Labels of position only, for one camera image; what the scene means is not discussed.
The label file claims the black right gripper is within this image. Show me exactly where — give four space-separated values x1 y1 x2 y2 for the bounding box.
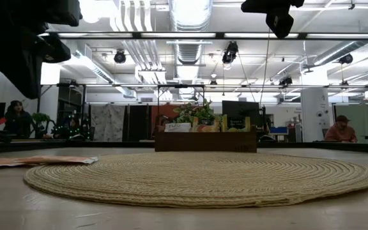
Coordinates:
240 0 305 14

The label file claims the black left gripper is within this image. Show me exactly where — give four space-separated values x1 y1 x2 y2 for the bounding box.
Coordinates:
0 0 72 99

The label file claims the brown wooden organizer box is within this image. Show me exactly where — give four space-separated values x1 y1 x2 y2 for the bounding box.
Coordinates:
154 124 257 153

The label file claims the small background plant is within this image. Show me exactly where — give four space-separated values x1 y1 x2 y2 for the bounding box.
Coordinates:
32 112 50 128

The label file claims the person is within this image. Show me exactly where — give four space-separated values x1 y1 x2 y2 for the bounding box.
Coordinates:
324 114 358 143
4 100 33 140

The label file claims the grey patterned curtain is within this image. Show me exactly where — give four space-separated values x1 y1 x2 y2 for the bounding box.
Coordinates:
89 103 127 142

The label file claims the black overhead rig beam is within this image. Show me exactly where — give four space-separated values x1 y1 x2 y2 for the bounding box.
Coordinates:
40 31 368 40

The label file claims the black panel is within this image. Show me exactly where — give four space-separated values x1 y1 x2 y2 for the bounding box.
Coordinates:
127 104 153 142

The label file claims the teal background cabinet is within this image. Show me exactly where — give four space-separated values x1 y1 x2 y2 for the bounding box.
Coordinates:
270 126 301 142

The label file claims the white pillar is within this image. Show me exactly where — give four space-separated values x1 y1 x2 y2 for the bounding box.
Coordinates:
300 87 331 143

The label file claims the orange panel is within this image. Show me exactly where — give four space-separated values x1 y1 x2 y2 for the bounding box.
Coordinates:
151 103 182 130

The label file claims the round woven placemat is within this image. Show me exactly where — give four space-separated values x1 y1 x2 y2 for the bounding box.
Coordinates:
23 152 368 208

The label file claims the thin hanging cable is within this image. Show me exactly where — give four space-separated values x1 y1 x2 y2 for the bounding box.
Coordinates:
259 28 272 107

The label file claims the black metal table frame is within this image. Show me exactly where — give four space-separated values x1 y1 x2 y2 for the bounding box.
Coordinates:
0 140 368 155

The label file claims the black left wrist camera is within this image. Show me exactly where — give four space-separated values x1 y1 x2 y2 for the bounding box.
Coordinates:
42 0 83 27

